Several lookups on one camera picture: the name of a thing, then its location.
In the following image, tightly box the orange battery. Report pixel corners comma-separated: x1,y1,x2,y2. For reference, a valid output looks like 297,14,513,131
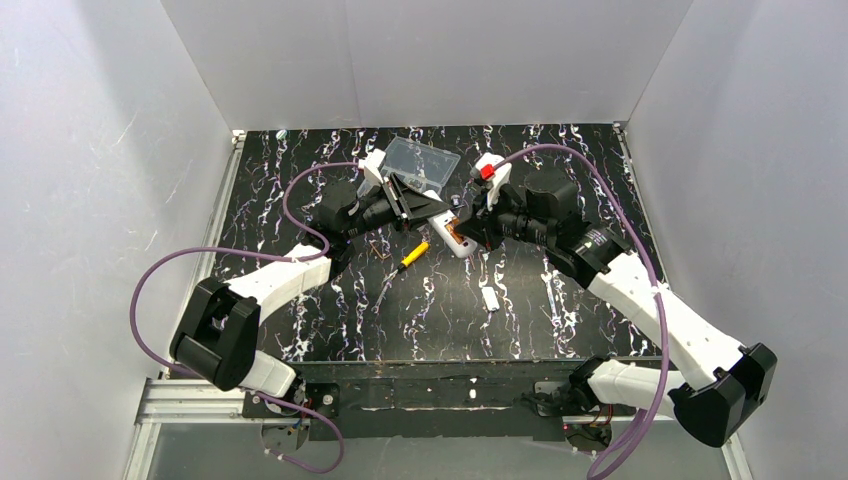
446,224,465,244

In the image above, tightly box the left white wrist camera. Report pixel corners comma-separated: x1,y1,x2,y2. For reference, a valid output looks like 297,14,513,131
357,149,386,187

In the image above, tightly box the clear plastic parts organizer box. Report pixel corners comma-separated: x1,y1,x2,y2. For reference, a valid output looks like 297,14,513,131
357,137,460,196

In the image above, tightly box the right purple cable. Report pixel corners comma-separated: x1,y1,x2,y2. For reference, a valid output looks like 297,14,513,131
503,144,672,480

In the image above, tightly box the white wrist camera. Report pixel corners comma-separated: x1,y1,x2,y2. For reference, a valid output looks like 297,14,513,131
357,149,386,187
471,153,512,211

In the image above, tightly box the white remote control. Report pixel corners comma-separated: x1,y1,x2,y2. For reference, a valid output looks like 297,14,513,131
428,210,478,259

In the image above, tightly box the yellow handled screwdriver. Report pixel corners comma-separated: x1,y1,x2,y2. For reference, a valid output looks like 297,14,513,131
372,241,430,312

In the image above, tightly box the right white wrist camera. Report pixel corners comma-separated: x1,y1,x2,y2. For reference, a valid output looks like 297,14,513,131
471,153,512,211

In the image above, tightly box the white battery cover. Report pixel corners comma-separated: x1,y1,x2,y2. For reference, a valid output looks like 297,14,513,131
481,286,500,312

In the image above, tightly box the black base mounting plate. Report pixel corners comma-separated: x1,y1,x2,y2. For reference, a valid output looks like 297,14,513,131
241,359,639,444

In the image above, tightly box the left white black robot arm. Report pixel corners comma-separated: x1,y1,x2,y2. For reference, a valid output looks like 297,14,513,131
170,174,449,398

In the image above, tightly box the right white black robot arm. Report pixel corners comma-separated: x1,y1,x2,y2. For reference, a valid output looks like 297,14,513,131
456,162,777,447

